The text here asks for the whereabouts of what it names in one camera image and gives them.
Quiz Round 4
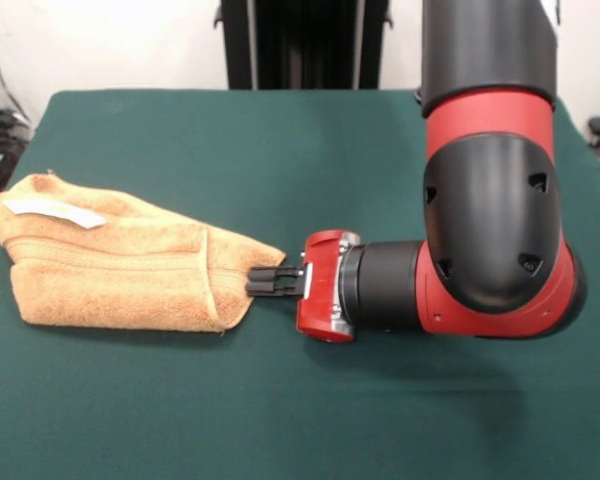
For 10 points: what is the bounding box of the black equipment pile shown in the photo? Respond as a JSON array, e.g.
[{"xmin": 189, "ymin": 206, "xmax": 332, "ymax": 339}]
[{"xmin": 0, "ymin": 77, "xmax": 32, "ymax": 207}]

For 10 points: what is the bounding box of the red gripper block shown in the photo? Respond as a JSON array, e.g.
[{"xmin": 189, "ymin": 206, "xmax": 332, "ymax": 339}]
[{"xmin": 245, "ymin": 229, "xmax": 365, "ymax": 345}]

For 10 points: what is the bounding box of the dark green table cloth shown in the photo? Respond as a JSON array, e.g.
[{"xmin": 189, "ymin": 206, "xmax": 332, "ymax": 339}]
[{"xmin": 0, "ymin": 87, "xmax": 600, "ymax": 480}]

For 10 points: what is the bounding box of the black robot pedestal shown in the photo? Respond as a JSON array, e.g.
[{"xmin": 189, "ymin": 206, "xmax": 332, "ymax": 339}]
[{"xmin": 212, "ymin": 0, "xmax": 426, "ymax": 91}]

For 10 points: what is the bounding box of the tan terry towel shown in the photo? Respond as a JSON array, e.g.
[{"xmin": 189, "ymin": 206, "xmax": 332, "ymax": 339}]
[{"xmin": 0, "ymin": 170, "xmax": 288, "ymax": 335}]

